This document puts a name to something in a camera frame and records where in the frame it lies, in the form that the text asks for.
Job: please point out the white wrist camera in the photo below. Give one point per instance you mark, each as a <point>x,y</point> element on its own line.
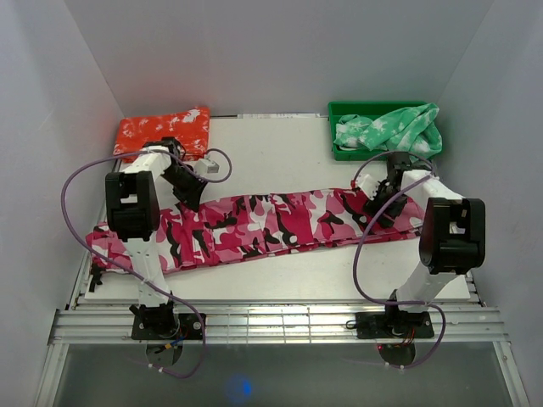
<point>367,184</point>
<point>204,167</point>

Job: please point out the green tie-dye trousers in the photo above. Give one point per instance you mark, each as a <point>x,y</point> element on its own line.
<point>403,131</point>

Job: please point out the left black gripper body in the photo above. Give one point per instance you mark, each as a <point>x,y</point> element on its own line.
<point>181,181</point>

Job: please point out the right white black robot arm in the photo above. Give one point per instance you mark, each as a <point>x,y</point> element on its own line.
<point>451,243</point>

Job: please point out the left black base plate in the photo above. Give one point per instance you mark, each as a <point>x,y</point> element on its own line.
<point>191,326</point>

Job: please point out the aluminium frame rail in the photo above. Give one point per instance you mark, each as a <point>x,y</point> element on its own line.
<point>273,324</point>

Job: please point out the folded orange white trousers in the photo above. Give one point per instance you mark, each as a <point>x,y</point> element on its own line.
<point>191,128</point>

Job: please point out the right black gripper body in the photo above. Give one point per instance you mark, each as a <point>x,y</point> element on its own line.
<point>382,196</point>

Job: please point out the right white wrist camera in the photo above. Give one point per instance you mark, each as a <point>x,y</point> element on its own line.
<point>367,184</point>

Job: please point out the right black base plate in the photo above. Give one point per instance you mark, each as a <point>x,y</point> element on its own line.
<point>403,325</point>

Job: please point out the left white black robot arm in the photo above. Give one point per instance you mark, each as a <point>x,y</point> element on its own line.
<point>133,213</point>

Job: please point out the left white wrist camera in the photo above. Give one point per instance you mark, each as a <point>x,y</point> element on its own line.
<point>204,167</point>

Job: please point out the pink camouflage trousers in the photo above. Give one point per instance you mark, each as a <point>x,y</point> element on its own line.
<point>246,227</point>

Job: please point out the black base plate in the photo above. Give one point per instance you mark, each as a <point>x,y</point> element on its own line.
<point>191,326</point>
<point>403,325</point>

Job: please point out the green plastic bin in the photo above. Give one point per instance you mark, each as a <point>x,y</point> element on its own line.
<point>339,112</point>

